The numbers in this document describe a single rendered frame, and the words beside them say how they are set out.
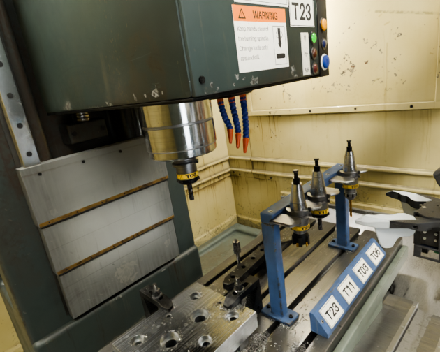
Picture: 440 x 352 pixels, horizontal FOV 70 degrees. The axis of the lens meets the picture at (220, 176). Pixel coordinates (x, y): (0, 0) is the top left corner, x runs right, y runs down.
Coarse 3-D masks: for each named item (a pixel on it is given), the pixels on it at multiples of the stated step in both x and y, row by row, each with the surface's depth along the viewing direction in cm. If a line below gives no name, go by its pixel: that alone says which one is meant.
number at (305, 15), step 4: (300, 0) 64; (304, 0) 65; (300, 4) 64; (304, 4) 65; (308, 4) 66; (300, 8) 64; (304, 8) 65; (308, 8) 66; (300, 12) 64; (304, 12) 65; (308, 12) 66; (300, 16) 64; (304, 16) 65; (308, 16) 67; (300, 20) 65; (304, 20) 66; (308, 20) 67; (312, 20) 68
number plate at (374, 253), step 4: (372, 244) 109; (372, 248) 108; (376, 248) 109; (368, 252) 105; (372, 252) 106; (376, 252) 108; (380, 252) 108; (368, 256) 105; (372, 256) 105; (376, 256) 106; (380, 256) 107; (372, 260) 104; (376, 260) 105; (380, 260) 106; (376, 264) 104
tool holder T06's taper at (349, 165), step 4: (348, 152) 101; (352, 152) 101; (344, 156) 103; (348, 156) 101; (352, 156) 101; (344, 160) 103; (348, 160) 102; (352, 160) 101; (344, 164) 103; (348, 164) 102; (352, 164) 101; (344, 168) 103; (348, 168) 102; (352, 168) 102; (356, 168) 102; (344, 172) 103; (348, 172) 102; (352, 172) 102
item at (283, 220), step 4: (276, 216) 81; (280, 216) 81; (284, 216) 81; (288, 216) 80; (272, 220) 79; (276, 220) 79; (280, 220) 79; (284, 220) 78; (288, 220) 78; (292, 220) 78; (296, 220) 77; (300, 220) 77; (276, 224) 78; (280, 224) 77; (284, 224) 76; (288, 224) 76; (292, 224) 76; (296, 224) 76
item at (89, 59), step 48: (48, 0) 68; (96, 0) 56; (144, 0) 47; (192, 0) 45; (48, 48) 76; (96, 48) 61; (144, 48) 51; (192, 48) 45; (288, 48) 63; (48, 96) 85; (96, 96) 67; (144, 96) 55; (192, 96) 47
